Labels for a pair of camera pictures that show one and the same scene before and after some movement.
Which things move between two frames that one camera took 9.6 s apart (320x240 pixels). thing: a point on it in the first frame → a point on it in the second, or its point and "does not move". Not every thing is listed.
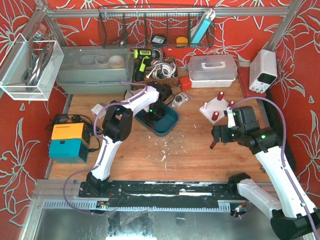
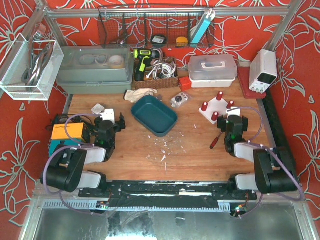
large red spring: [220, 95] does not move
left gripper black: [152, 118] → [119, 123]
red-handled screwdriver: [213, 145] does not move
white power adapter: [96, 109] does not move
